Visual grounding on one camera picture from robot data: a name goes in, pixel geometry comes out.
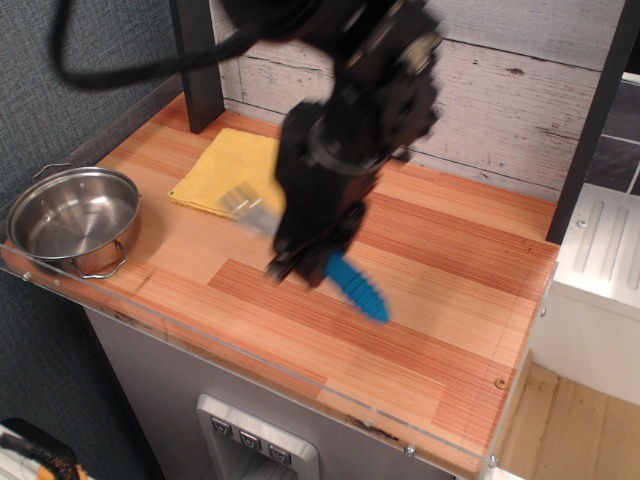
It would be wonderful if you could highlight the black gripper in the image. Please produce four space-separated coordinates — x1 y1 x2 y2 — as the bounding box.
266 102 384 288

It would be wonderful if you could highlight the blue handled metal fork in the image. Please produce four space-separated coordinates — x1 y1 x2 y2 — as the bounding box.
219 182 391 323

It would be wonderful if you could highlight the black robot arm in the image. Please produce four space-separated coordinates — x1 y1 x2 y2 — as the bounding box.
224 1 442 286

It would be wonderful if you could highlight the yellow folded cloth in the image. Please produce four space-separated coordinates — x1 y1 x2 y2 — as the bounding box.
168 128 286 218

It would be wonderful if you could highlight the silver dispenser panel with buttons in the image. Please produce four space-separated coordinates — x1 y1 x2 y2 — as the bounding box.
196 394 320 479

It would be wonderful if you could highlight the small steel pot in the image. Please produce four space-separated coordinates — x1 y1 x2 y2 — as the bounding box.
6 163 141 280

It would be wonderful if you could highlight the white toy sink unit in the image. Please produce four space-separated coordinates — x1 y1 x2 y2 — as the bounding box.
528 72 640 407

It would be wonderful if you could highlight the black orange bag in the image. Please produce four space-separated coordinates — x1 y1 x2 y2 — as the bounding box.
1 418 91 479

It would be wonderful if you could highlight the dark left shelf post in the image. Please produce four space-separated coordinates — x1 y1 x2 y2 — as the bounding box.
169 0 225 134

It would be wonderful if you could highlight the dark shelf post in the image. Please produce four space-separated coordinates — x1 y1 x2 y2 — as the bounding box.
546 0 639 245
169 0 225 134

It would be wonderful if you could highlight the black cable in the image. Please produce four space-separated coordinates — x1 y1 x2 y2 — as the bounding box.
53 0 261 91

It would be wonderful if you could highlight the dark right shelf post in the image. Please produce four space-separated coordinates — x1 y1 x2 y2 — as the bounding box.
546 0 639 245

